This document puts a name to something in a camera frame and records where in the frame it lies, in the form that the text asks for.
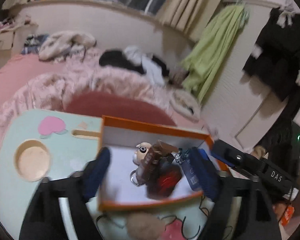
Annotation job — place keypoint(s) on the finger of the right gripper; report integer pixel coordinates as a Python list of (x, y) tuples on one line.
[(217, 160)]

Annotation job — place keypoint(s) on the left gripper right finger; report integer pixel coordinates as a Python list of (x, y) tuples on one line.
[(242, 209)]

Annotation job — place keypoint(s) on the blue tin box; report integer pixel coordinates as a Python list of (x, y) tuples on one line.
[(188, 171)]

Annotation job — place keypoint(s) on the brown printed small carton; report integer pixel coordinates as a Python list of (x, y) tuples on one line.
[(151, 162)]

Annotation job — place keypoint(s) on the orange cardboard box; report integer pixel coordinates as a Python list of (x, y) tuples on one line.
[(121, 136)]

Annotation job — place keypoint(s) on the tan fur pompom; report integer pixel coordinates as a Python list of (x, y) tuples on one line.
[(144, 226)]

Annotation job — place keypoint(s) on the white-haired figurine keychain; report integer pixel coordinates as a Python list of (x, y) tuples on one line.
[(139, 155)]

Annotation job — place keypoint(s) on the green hanging garment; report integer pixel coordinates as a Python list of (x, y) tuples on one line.
[(210, 51)]

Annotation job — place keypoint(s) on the black hanging garment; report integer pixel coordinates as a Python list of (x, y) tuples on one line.
[(275, 58)]

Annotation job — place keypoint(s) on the pink bed quilt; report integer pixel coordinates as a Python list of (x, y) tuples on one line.
[(28, 83)]

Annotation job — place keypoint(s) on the cream knit sweater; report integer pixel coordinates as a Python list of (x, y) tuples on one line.
[(62, 42)]

